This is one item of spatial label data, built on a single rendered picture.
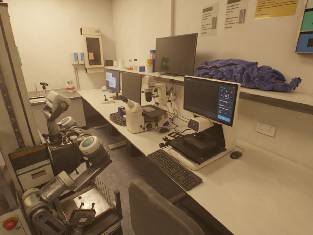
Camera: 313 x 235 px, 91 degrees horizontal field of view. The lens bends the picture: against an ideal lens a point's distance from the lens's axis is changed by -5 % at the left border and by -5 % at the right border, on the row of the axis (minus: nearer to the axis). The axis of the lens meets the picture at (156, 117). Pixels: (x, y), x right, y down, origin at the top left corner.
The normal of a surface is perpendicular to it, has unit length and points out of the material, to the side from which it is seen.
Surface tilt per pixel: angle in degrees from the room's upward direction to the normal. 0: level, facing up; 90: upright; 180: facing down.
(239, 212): 0
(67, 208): 0
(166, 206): 0
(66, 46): 90
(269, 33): 90
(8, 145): 90
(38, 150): 90
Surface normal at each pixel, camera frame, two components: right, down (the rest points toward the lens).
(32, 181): 0.70, 0.26
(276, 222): 0.00, -0.93
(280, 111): -0.83, 0.20
